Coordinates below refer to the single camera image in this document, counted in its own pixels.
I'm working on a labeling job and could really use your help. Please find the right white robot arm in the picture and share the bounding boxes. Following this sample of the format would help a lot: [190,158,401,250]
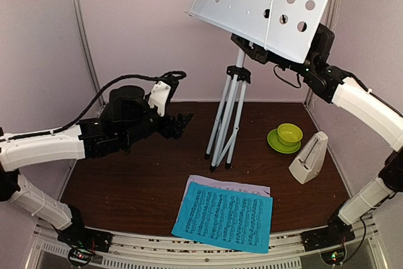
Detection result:
[231,24,402,251]

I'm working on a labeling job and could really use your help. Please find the aluminium frame post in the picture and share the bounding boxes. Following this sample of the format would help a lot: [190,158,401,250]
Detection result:
[304,0,345,106]
[72,0,101,93]

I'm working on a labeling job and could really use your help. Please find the front aluminium rail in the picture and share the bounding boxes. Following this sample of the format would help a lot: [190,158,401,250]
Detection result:
[31,214,378,269]

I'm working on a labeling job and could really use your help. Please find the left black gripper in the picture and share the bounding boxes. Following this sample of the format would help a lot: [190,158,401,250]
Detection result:
[121,94,193,147]

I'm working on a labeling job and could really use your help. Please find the green saucer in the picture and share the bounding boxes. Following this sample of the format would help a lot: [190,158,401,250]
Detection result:
[267,129,302,154]

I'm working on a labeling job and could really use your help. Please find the right aluminium frame post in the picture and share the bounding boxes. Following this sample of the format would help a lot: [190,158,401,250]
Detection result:
[304,0,345,106]

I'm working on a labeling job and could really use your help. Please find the blue sheet music page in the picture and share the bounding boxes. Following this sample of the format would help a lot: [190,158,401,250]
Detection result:
[171,182,273,254]

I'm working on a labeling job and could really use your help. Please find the green bowl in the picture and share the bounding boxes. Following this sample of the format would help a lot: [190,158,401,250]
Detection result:
[276,123,304,147]

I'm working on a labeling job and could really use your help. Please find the left aluminium frame post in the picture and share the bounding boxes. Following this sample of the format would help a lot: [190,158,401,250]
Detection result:
[72,0,101,93]

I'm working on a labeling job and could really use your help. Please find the white metronome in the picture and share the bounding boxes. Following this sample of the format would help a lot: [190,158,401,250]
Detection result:
[289,131,328,185]

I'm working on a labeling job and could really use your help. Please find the white perforated music stand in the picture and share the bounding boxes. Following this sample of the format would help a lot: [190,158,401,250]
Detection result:
[188,0,328,171]

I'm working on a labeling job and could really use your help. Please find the lilac sheet music page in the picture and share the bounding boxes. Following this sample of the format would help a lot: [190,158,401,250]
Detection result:
[182,175,271,199]

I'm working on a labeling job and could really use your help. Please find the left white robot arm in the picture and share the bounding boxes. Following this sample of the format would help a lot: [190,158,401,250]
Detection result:
[1,71,193,248]

